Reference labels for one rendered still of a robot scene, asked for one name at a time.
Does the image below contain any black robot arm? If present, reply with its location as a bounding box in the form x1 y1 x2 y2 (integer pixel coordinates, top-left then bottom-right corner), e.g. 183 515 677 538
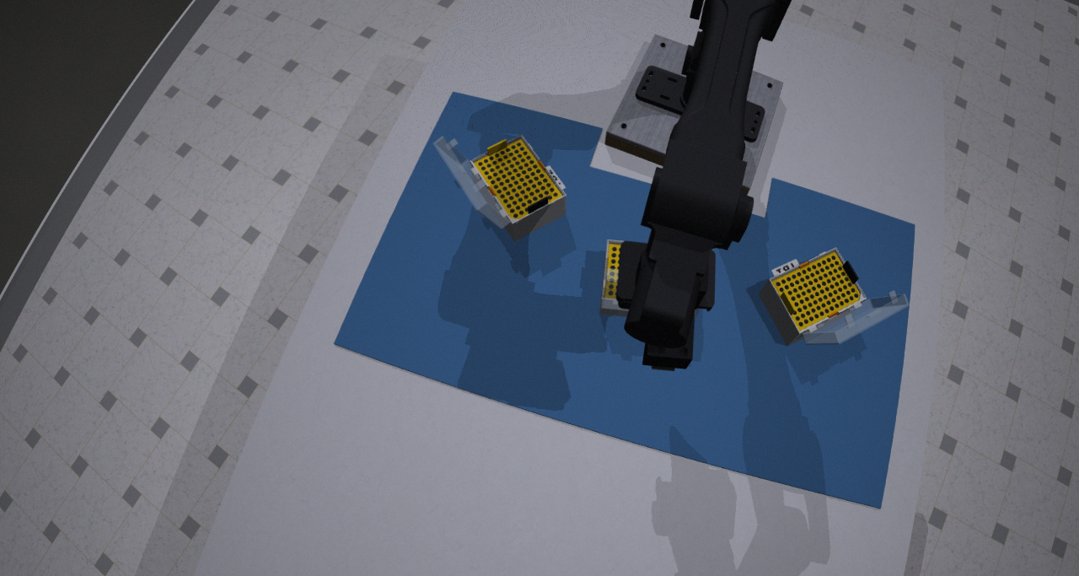
624 0 792 371

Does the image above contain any blue bench mat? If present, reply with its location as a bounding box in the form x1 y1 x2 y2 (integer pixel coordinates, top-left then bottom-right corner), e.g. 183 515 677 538
334 92 915 509

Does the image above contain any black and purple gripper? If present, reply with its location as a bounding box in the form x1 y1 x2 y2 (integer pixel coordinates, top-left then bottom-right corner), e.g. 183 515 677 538
616 241 716 311

